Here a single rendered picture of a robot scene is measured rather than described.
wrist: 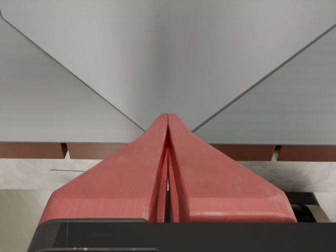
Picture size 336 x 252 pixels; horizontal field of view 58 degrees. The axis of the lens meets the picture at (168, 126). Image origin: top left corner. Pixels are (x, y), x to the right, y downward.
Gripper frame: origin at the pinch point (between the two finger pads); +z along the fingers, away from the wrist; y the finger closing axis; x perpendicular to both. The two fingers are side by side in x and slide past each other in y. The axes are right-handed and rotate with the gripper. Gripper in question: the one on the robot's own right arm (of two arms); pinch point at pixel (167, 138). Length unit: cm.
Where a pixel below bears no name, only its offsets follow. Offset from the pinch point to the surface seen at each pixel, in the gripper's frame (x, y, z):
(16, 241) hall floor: 149, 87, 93
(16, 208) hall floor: 119, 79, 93
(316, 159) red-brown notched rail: 10.0, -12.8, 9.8
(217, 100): 2.2, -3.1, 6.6
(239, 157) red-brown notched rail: 9.9, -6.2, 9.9
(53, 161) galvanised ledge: 23.8, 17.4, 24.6
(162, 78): 0.7, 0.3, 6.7
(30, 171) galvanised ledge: 25.9, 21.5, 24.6
